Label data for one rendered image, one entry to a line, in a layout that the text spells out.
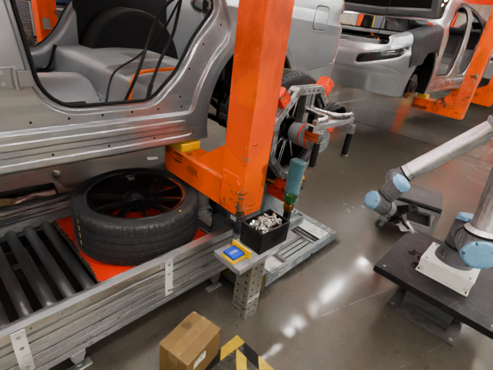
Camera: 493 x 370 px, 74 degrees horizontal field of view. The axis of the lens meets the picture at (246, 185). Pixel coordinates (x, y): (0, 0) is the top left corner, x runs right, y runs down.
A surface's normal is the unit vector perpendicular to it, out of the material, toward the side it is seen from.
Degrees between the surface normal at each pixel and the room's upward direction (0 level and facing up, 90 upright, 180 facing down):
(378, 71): 91
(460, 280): 90
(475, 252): 90
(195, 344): 0
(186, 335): 0
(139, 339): 0
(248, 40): 90
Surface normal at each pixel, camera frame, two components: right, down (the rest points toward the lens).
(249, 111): -0.70, 0.25
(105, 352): 0.12, -0.88
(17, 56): 0.70, 0.40
